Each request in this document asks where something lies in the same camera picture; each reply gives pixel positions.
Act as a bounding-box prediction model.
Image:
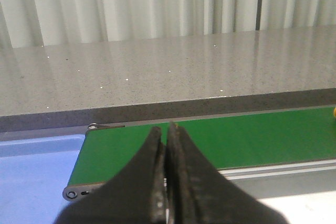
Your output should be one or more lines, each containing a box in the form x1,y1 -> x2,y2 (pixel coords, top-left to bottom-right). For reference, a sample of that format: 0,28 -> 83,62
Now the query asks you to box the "blue plastic bin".
1,134 -> 85,223

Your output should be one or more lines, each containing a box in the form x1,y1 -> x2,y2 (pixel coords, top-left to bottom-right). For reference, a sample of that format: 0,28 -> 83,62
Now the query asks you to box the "dark left conveyor end plate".
62,182 -> 104,201

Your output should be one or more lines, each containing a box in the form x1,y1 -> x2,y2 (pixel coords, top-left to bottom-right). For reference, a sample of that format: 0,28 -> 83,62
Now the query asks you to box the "aluminium conveyor side rail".
218,159 -> 335,180

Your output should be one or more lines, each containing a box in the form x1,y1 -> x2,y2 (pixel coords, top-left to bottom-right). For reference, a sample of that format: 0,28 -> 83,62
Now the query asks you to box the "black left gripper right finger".
165,122 -> 287,223

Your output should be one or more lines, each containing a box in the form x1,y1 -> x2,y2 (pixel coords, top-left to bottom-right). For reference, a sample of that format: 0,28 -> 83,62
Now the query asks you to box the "grey speckled stone counter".
1,25 -> 335,132

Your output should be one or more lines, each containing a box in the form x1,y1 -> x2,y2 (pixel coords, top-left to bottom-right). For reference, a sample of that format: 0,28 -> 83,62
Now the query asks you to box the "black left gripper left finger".
55,126 -> 166,223

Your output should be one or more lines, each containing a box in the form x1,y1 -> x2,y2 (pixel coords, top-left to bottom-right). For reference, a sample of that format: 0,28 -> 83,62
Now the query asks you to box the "white pleated curtain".
1,0 -> 335,49

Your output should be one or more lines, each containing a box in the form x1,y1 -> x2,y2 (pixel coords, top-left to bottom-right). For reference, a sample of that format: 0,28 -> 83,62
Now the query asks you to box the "green conveyor belt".
68,107 -> 335,185

